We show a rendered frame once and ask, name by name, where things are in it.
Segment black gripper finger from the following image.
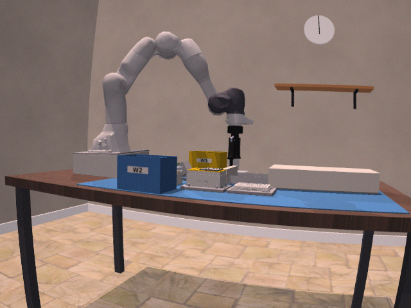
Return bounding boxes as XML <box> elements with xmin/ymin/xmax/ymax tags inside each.
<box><xmin>234</xmin><ymin>138</ymin><xmax>241</xmax><ymax>171</ymax></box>
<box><xmin>227</xmin><ymin>136</ymin><xmax>238</xmax><ymax>167</ymax></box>

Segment blue open-top bin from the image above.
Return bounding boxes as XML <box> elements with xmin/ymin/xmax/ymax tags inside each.
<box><xmin>117</xmin><ymin>154</ymin><xmax>177</xmax><ymax>194</ymax></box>

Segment blue bench mat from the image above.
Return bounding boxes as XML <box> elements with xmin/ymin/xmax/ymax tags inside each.
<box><xmin>77</xmin><ymin>178</ymin><xmax>410</xmax><ymax>214</ymax></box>

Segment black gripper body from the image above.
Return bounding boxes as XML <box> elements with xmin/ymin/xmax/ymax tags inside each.
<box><xmin>227</xmin><ymin>126</ymin><xmax>243</xmax><ymax>144</ymax></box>

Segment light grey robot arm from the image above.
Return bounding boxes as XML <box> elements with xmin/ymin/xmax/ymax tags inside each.
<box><xmin>88</xmin><ymin>31</ymin><xmax>253</xmax><ymax>153</ymax></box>

